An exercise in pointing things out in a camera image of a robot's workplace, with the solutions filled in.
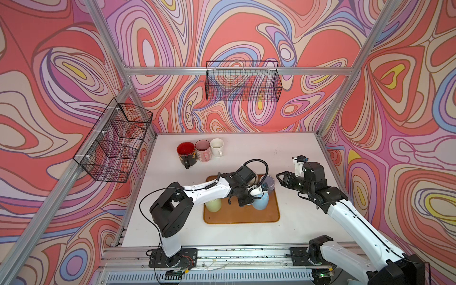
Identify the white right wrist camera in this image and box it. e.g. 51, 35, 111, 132
292, 155, 309, 177

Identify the light blue mug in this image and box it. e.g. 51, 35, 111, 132
252, 191, 270, 210

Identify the beige ceramic teapot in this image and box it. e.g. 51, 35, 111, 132
248, 175, 259, 186

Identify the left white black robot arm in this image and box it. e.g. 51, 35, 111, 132
138, 159, 269, 259

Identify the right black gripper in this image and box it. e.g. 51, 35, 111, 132
276, 171, 314, 195

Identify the orange brown serving tray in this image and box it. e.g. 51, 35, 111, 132
203, 190, 280, 224

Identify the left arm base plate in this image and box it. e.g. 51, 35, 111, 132
146, 248, 198, 270

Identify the purple mug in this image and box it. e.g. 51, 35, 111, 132
262, 175, 275, 192

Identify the black red mug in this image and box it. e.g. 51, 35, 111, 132
176, 142, 198, 169

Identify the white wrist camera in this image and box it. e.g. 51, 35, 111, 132
248, 185, 268, 200
292, 155, 309, 177

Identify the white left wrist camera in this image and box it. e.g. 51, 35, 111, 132
248, 185, 268, 200

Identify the left black wire basket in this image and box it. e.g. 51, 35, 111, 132
73, 99, 153, 183

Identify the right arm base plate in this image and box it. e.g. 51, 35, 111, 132
285, 247, 337, 267

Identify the light green mug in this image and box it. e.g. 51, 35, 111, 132
205, 198, 222, 213

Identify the white cream mug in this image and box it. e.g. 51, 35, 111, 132
210, 138, 224, 157

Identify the black wire basket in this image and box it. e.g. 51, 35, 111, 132
205, 59, 283, 102
73, 99, 153, 183

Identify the pink floral mug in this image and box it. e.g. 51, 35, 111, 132
195, 140, 212, 163

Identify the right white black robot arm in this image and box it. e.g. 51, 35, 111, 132
276, 156, 427, 285

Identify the back black wire basket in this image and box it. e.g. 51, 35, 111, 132
205, 59, 283, 102

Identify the aluminium rail with vents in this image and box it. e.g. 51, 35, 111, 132
95, 243, 396, 285

